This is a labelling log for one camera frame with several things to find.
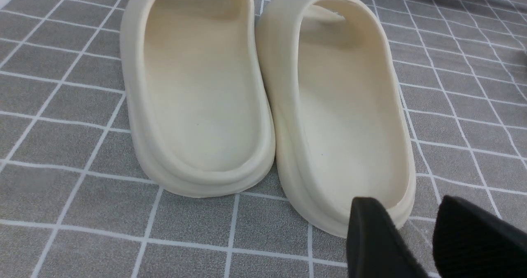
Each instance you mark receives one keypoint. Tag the cream foam slipper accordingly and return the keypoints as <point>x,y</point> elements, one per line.
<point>340,129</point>
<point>199,116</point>

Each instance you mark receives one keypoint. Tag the grey checked floor cloth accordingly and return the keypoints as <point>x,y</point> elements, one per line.
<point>75,203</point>

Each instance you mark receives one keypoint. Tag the right cream foam slipper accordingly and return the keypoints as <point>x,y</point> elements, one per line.
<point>340,129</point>

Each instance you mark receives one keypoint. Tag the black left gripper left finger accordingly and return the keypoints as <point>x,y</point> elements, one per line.
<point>374,246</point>

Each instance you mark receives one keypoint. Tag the left cream foam slipper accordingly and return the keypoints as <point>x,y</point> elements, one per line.
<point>199,116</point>

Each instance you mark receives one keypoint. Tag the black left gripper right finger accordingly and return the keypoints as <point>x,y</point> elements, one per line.
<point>469,242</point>

